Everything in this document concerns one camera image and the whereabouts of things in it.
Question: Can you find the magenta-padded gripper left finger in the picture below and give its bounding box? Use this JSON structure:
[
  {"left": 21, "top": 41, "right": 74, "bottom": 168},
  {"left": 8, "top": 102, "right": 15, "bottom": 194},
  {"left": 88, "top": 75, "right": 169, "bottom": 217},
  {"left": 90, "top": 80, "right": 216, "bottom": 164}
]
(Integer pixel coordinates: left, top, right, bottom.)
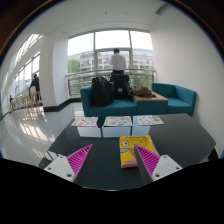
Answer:
[{"left": 43, "top": 143, "right": 94, "bottom": 184}]

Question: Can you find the wooden corridor railing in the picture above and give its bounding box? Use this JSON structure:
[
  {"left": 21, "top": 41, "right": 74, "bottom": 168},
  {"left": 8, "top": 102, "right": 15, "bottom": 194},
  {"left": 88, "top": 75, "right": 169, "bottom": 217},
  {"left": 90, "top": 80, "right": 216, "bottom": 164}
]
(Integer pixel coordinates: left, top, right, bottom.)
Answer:
[{"left": 9, "top": 87, "right": 43, "bottom": 111}]

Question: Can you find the large black backpack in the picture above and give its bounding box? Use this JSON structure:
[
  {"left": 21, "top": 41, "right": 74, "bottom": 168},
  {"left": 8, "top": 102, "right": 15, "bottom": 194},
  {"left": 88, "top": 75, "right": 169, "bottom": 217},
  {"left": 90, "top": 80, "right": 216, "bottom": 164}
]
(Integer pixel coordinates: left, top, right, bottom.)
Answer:
[{"left": 90, "top": 76, "right": 114, "bottom": 108}]

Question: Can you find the person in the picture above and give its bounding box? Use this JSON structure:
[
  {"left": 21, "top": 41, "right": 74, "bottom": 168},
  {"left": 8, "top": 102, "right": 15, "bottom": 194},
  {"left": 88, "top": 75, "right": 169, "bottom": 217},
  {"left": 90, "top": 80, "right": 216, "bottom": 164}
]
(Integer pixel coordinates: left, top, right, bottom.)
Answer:
[
  {"left": 109, "top": 48, "right": 128, "bottom": 76},
  {"left": 29, "top": 73, "right": 42, "bottom": 101}
]

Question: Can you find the brown jacket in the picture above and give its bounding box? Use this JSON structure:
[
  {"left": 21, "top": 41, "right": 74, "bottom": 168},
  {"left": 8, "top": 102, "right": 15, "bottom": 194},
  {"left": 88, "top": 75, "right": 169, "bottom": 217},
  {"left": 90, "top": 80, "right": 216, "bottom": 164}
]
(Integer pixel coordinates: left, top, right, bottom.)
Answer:
[{"left": 129, "top": 85, "right": 157, "bottom": 99}]

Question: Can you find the metal window railing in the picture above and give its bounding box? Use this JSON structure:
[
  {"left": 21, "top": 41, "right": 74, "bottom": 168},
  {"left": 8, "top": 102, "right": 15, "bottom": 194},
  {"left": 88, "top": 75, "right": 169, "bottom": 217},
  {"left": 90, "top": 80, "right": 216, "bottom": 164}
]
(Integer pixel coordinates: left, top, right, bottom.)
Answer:
[{"left": 64, "top": 68, "right": 157, "bottom": 98}]

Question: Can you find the teal sofa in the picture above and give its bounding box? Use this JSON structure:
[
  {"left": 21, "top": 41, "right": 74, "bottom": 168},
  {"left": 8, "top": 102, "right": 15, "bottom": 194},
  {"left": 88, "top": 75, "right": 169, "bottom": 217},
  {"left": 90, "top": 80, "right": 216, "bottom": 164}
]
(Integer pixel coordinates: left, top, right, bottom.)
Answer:
[{"left": 79, "top": 82, "right": 198, "bottom": 118}]

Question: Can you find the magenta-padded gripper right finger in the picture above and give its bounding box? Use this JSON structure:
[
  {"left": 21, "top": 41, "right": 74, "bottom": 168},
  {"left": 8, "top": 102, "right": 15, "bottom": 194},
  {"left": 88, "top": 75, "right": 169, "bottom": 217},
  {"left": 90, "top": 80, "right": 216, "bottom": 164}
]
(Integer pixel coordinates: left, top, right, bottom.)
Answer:
[{"left": 133, "top": 143, "right": 184, "bottom": 187}]

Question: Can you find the wooden sofa table top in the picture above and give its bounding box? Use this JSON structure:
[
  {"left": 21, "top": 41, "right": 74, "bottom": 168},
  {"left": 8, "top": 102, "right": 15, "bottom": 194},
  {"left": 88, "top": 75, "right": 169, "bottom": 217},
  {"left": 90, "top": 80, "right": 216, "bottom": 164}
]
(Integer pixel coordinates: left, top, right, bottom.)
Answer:
[{"left": 133, "top": 92, "right": 169, "bottom": 103}]

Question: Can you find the colourful printed sticker sheet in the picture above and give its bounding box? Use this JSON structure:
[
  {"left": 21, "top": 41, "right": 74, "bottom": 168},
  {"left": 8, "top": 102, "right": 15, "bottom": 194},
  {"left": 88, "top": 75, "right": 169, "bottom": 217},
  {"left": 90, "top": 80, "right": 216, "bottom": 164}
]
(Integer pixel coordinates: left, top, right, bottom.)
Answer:
[
  {"left": 103, "top": 115, "right": 133, "bottom": 128},
  {"left": 70, "top": 116, "right": 99, "bottom": 128},
  {"left": 135, "top": 114, "right": 165, "bottom": 127}
]

